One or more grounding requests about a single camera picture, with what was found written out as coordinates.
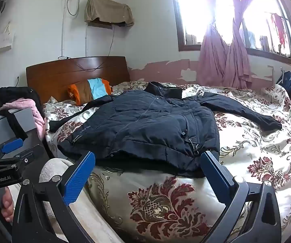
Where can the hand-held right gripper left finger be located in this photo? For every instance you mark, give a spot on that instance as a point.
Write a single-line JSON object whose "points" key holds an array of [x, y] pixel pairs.
{"points": [[80, 179]]}

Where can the small wooden wall shelf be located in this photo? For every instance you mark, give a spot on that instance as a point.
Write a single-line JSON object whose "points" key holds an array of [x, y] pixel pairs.
{"points": [[99, 25]]}

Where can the white power strip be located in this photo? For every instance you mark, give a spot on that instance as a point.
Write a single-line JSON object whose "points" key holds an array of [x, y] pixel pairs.
{"points": [[62, 57]]}

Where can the white wall pipe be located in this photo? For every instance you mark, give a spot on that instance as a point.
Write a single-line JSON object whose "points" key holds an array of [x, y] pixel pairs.
{"points": [[86, 40], [63, 30]]}

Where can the orange brown blue striped pillow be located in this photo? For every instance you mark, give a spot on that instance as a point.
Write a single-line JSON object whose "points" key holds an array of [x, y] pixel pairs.
{"points": [[94, 89]]}

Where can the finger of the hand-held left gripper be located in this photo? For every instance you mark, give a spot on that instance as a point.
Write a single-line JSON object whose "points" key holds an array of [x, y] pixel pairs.
{"points": [[12, 145], [26, 157]]}

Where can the pink curtain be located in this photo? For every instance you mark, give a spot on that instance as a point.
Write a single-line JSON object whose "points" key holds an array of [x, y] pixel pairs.
{"points": [[238, 63], [211, 55]]}

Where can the tan cloth cover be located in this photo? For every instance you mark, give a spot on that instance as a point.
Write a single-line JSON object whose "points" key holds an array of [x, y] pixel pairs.
{"points": [[107, 8]]}

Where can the brown framed window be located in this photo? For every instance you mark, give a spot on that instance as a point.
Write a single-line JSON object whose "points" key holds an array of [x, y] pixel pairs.
{"points": [[198, 5]]}

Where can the blue backpack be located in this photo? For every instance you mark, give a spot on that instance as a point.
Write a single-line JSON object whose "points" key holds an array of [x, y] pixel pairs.
{"points": [[288, 79]]}

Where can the beige fleece blanket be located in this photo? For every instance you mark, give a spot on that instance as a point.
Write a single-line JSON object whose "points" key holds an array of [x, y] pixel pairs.
{"points": [[97, 222]]}

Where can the grey cabinet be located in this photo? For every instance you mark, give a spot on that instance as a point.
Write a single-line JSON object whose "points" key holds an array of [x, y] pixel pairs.
{"points": [[25, 117]]}

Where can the black clothes pile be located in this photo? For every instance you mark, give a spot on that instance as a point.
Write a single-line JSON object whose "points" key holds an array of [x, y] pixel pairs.
{"points": [[13, 96]]}

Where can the red hanging clothes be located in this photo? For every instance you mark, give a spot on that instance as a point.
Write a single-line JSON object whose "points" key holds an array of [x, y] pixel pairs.
{"points": [[278, 27]]}

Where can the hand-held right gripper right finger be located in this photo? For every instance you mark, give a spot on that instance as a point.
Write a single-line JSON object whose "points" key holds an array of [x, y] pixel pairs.
{"points": [[216, 179]]}

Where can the wooden headboard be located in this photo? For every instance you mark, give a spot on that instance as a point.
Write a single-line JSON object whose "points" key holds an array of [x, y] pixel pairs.
{"points": [[59, 78]]}

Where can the floral satin quilt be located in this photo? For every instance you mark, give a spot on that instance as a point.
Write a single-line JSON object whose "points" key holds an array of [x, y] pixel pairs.
{"points": [[249, 151]]}

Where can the white wall calendar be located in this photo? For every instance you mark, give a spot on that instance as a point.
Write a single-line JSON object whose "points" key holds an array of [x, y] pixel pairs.
{"points": [[6, 40]]}

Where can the pink fleece cloth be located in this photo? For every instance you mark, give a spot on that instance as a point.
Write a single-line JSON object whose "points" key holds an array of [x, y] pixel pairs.
{"points": [[33, 111]]}

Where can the dark navy padded jacket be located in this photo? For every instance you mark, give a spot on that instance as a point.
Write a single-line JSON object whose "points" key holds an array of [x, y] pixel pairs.
{"points": [[148, 121]]}

